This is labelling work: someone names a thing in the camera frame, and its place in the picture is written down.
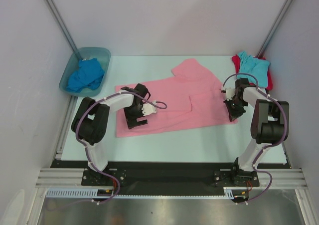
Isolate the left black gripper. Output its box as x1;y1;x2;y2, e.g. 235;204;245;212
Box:
123;102;147;129

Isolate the pink t shirt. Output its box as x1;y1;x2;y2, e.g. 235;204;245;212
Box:
116;59;232;138

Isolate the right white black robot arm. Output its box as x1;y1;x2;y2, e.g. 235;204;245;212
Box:
221;78;289;186

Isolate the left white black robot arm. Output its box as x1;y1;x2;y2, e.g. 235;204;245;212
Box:
71;84;151;185

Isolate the teal folded t shirt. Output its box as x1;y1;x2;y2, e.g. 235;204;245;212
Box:
237;51;270;88

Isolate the red folded t shirt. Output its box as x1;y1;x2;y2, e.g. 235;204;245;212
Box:
232;54;273;90

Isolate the blue crumpled t shirt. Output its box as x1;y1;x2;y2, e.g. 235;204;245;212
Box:
66;58;105;93

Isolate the teal plastic bin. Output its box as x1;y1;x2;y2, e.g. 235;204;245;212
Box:
59;47;111;97

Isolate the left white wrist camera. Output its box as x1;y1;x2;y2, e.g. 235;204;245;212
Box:
142;101;157;117

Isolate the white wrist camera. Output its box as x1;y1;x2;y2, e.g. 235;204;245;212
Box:
221;86;235;101
142;101;157;117

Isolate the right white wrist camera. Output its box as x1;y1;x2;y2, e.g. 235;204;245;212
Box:
221;86;235;101

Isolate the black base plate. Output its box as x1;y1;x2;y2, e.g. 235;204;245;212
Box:
49;160;292;196

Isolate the front aluminium rail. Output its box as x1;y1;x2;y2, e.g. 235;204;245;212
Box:
35;168;308;190

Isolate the right slotted cable duct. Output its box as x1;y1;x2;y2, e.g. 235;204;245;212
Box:
224;187;250;200

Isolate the slotted cable duct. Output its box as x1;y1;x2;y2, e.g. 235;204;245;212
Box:
46;188;114;199
224;187;250;200

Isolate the left aluminium corner post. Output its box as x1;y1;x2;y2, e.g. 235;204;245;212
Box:
44;0;78;52

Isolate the aluminium corner post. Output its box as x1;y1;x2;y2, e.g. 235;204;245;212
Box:
256;0;294;58
44;0;78;52

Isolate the right aluminium corner post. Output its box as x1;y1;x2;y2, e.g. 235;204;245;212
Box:
256;0;294;58

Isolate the left slotted cable duct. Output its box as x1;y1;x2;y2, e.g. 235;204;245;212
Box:
46;188;114;199

